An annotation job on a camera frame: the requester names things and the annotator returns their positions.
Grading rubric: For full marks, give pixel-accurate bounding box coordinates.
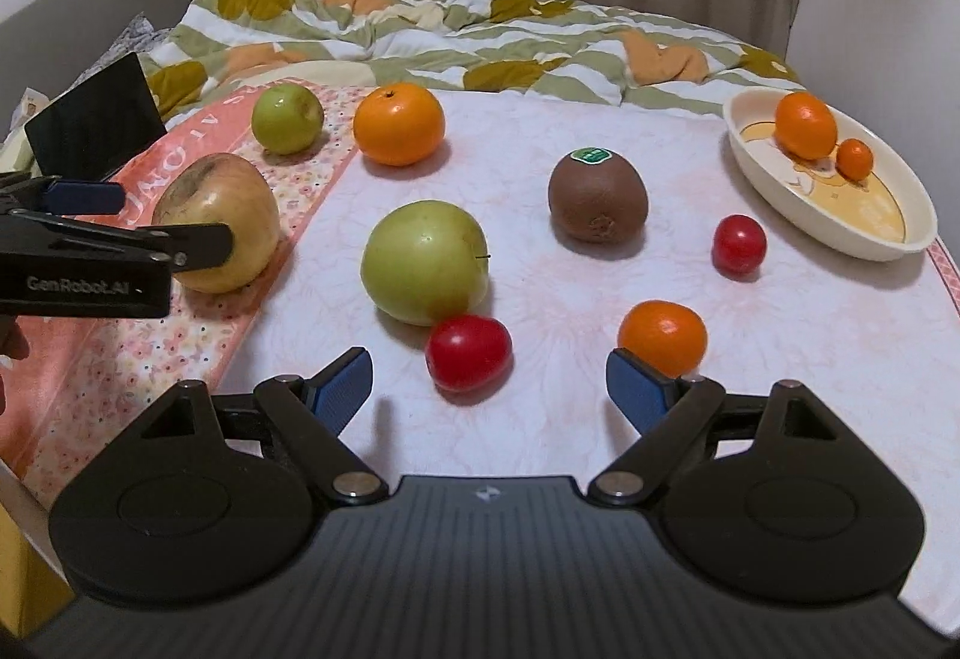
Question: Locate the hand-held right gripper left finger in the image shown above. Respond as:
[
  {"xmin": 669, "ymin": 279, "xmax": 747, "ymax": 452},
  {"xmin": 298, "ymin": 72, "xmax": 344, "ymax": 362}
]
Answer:
[{"xmin": 139, "ymin": 345, "xmax": 391, "ymax": 508}]

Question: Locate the red tomato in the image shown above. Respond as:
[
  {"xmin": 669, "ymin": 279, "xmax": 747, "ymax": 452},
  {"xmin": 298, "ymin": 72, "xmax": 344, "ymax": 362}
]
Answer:
[
  {"xmin": 425, "ymin": 314, "xmax": 514, "ymax": 394},
  {"xmin": 712, "ymin": 214, "xmax": 768, "ymax": 276}
]

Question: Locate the person's left hand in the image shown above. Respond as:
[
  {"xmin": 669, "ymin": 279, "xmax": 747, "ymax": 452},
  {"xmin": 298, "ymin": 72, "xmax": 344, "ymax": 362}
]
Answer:
[{"xmin": 0, "ymin": 318, "xmax": 31, "ymax": 420}]

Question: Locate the small mandarin orange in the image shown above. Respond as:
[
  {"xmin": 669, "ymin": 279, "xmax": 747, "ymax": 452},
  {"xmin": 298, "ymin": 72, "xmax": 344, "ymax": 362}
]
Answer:
[{"xmin": 618, "ymin": 300, "xmax": 708, "ymax": 379}]

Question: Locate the pink bordered floral sheet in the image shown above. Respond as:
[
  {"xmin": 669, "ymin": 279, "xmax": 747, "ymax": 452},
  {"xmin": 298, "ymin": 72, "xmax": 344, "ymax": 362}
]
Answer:
[{"xmin": 0, "ymin": 80, "xmax": 960, "ymax": 637}]

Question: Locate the green striped floral blanket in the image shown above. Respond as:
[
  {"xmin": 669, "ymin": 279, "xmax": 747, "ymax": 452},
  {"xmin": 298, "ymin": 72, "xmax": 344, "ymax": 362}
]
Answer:
[{"xmin": 142, "ymin": 0, "xmax": 807, "ymax": 131}]

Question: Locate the medium orange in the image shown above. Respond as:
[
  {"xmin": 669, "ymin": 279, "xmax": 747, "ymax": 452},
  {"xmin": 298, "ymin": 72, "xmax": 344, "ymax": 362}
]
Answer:
[{"xmin": 775, "ymin": 91, "xmax": 838, "ymax": 161}]

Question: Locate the grey patterned cloth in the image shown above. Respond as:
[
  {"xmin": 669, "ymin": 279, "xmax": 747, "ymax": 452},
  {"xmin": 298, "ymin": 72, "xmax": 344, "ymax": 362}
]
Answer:
[{"xmin": 94, "ymin": 13, "xmax": 175, "ymax": 64}]

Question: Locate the black flat panel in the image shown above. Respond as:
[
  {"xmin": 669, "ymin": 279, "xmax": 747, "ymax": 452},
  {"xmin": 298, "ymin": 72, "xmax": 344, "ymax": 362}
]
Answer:
[{"xmin": 24, "ymin": 52, "xmax": 167, "ymax": 182}]

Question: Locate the large orange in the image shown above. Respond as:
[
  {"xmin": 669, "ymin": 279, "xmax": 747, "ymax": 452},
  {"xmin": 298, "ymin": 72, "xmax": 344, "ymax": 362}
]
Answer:
[{"xmin": 352, "ymin": 82, "xmax": 446, "ymax": 167}]

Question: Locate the cream oval bowl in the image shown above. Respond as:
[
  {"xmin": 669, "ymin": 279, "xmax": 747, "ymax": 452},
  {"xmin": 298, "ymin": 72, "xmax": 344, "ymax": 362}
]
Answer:
[{"xmin": 724, "ymin": 88, "xmax": 938, "ymax": 263}]

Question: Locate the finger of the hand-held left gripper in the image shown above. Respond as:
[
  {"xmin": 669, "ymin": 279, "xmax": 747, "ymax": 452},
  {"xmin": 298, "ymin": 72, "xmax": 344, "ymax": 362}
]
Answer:
[
  {"xmin": 0, "ymin": 213, "xmax": 235, "ymax": 271},
  {"xmin": 0, "ymin": 174, "xmax": 127, "ymax": 216}
]

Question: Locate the yellow brown apple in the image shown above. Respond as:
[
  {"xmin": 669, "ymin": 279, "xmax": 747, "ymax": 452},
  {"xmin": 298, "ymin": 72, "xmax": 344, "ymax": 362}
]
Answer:
[{"xmin": 154, "ymin": 153, "xmax": 282, "ymax": 294}]

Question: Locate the brown kiwi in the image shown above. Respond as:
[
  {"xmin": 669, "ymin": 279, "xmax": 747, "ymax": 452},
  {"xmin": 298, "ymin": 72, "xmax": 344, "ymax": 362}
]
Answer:
[{"xmin": 547, "ymin": 147, "xmax": 650, "ymax": 246}]

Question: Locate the small green apple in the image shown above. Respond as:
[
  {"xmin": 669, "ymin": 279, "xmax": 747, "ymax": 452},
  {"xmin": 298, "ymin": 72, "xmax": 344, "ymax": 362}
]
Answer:
[{"xmin": 251, "ymin": 84, "xmax": 325, "ymax": 155}]

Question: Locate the large green apple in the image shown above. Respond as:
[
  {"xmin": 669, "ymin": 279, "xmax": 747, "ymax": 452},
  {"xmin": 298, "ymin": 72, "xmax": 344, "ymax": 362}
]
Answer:
[{"xmin": 361, "ymin": 200, "xmax": 490, "ymax": 327}]

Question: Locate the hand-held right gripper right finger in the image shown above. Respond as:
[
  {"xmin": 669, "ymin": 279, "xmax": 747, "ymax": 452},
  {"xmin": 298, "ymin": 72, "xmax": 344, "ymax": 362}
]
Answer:
[{"xmin": 586, "ymin": 348, "xmax": 837, "ymax": 508}]

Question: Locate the tiny orange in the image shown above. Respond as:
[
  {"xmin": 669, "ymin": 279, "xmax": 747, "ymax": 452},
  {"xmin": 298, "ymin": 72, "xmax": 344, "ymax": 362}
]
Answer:
[{"xmin": 835, "ymin": 138, "xmax": 875, "ymax": 182}]

